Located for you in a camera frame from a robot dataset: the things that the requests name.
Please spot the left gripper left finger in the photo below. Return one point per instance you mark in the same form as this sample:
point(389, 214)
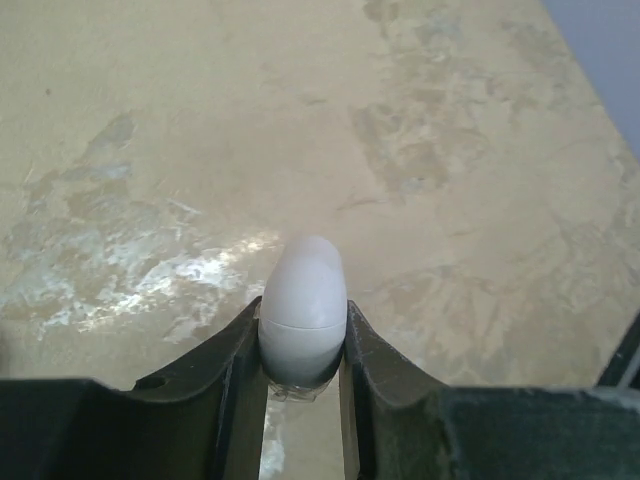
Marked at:
point(199, 417)

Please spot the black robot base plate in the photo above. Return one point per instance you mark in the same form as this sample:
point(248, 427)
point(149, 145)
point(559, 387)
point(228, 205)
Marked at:
point(623, 368)

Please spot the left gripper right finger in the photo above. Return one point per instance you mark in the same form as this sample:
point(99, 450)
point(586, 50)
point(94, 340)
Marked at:
point(398, 422)

